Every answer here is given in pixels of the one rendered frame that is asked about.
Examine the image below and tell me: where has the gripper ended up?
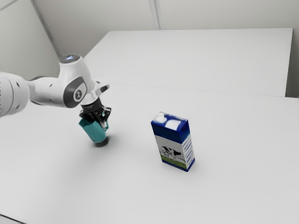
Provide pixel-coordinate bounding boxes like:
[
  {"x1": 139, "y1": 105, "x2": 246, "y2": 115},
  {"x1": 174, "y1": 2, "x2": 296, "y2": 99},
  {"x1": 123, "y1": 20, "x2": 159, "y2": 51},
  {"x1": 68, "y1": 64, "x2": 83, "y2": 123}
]
[{"x1": 78, "y1": 98, "x2": 112, "y2": 129}]

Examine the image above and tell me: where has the teal faceted mug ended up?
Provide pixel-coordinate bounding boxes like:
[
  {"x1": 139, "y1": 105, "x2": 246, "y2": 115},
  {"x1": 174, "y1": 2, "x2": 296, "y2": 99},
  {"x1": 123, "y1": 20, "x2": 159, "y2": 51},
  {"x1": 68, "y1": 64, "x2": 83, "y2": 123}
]
[{"x1": 78, "y1": 118, "x2": 109, "y2": 143}]

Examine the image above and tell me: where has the blue milk carton with cow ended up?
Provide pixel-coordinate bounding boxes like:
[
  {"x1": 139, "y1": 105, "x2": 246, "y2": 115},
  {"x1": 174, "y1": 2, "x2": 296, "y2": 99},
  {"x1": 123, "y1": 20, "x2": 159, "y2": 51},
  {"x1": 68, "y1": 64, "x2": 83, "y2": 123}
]
[{"x1": 150, "y1": 111, "x2": 196, "y2": 173}]

